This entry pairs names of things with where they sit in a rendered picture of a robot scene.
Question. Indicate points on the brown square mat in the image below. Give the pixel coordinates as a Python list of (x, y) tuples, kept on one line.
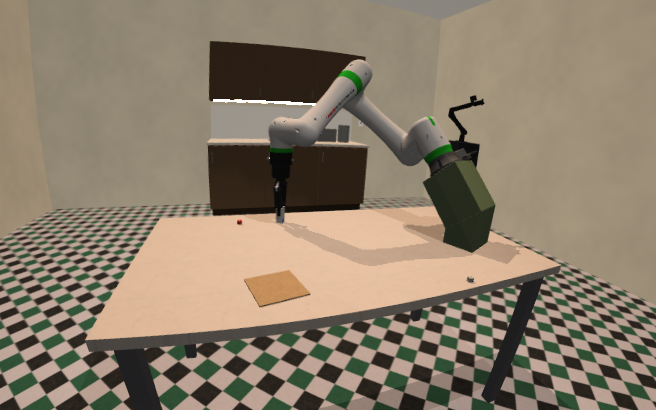
[(275, 288)]

